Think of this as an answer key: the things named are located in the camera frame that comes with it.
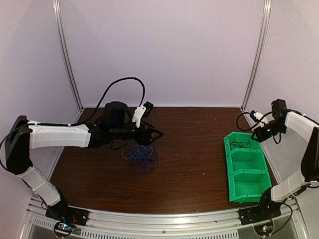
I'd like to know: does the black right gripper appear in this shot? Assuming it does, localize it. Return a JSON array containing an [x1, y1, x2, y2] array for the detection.
[[252, 119, 287, 142]]

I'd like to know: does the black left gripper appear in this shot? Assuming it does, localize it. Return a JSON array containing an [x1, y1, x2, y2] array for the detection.
[[110, 119, 163, 146]]

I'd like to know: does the dark blue cable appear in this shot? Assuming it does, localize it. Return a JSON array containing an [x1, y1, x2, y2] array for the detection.
[[129, 146, 160, 176]]

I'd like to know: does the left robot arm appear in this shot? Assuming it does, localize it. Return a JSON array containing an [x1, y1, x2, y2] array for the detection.
[[2, 101, 163, 221]]

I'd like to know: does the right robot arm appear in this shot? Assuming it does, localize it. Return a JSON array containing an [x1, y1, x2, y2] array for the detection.
[[246, 99, 319, 210]]

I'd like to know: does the green three-compartment bin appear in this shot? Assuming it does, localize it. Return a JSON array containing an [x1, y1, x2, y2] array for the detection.
[[223, 131, 272, 204]]

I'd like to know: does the black right camera cable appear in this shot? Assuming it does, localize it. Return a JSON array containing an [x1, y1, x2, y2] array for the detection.
[[236, 112, 257, 131]]

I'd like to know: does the black camera cable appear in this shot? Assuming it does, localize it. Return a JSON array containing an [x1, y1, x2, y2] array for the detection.
[[27, 77, 147, 126], [236, 112, 257, 131]]

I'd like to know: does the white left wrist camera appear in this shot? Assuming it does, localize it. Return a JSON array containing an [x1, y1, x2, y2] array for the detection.
[[132, 106, 146, 128]]

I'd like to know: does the black left camera cable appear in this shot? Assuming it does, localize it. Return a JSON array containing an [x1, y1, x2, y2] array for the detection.
[[27, 77, 147, 126]]

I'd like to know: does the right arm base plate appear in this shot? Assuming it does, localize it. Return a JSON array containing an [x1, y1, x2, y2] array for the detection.
[[238, 202, 282, 237]]

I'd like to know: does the front aluminium rail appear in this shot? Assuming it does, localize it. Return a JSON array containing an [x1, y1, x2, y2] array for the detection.
[[17, 197, 310, 239]]

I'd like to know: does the right aluminium corner post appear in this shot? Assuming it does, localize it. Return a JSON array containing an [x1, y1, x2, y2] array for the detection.
[[241, 0, 272, 110]]

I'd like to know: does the aluminium corner post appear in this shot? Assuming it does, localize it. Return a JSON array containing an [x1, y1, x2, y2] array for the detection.
[[52, 0, 84, 111], [241, 0, 272, 110]]

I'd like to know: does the left aluminium corner post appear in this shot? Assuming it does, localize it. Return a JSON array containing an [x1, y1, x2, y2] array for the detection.
[[52, 0, 84, 111]]

